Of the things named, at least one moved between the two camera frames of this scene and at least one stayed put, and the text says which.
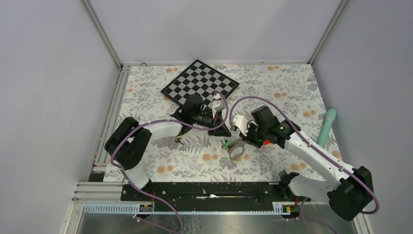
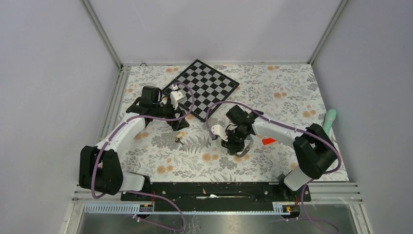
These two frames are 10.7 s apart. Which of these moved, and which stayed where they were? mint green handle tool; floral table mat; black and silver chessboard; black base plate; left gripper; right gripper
Moved: right gripper; left gripper
Stayed: black and silver chessboard; black base plate; floral table mat; mint green handle tool
